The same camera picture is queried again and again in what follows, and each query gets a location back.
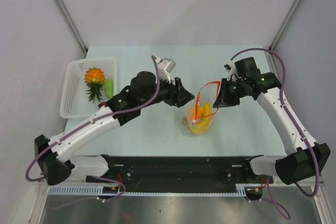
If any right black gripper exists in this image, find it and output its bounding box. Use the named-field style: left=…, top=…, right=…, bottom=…
left=213, top=78, right=250, bottom=108

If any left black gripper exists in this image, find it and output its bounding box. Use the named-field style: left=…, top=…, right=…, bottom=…
left=139, top=73, right=194, bottom=109

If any clear zip top bag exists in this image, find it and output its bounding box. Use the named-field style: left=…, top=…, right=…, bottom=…
left=181, top=81, right=221, bottom=136

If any green fake pepper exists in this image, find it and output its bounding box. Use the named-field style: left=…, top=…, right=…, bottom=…
left=104, top=75, right=114, bottom=99

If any orange fake pineapple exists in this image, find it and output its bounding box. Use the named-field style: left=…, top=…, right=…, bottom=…
left=85, top=67, right=105, bottom=102

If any orange fake mango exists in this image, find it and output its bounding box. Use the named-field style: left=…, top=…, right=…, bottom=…
left=190, top=106, right=204, bottom=121

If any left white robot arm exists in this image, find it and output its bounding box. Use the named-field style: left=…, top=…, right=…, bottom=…
left=34, top=71, right=194, bottom=186

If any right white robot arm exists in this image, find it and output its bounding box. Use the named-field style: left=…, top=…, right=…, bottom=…
left=213, top=57, right=331, bottom=185

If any yellow fake banana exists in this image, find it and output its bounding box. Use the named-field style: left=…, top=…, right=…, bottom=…
left=191, top=102, right=212, bottom=134

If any white plastic basket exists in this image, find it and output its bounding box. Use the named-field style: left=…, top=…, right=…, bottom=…
left=59, top=57, right=118, bottom=119

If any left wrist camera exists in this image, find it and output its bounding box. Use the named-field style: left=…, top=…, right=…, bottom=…
left=156, top=57, right=176, bottom=83

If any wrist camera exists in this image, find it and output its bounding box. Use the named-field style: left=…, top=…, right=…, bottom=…
left=156, top=57, right=176, bottom=83
left=224, top=57, right=261, bottom=79

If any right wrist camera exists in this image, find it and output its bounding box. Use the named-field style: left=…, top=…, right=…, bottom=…
left=224, top=57, right=261, bottom=79

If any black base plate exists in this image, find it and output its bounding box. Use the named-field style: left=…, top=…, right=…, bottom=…
left=86, top=155, right=267, bottom=194

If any left aluminium frame post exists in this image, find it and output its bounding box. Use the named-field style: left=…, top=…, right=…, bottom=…
left=53, top=0, right=88, bottom=55

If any aluminium frame post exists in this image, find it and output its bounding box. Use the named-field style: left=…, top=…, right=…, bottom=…
left=53, top=0, right=88, bottom=55
left=268, top=0, right=303, bottom=50

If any white slotted cable duct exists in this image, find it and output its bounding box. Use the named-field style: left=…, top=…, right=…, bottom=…
left=48, top=184, right=249, bottom=197

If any right aluminium frame post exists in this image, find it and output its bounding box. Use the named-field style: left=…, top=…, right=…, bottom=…
left=268, top=0, right=303, bottom=50

